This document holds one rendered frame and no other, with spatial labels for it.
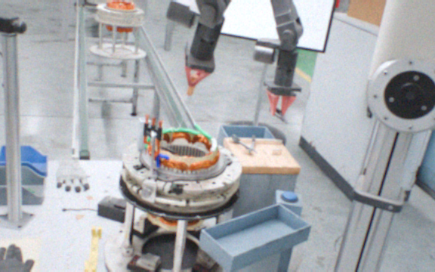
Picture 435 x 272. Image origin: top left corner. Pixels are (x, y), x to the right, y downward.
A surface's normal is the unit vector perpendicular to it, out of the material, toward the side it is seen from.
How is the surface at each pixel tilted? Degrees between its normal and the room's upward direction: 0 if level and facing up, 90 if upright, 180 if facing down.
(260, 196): 90
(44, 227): 0
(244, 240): 0
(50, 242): 0
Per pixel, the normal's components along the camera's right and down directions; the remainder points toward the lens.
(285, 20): -0.34, 0.40
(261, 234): 0.14, -0.91
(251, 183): 0.22, 0.40
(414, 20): -0.40, 0.59
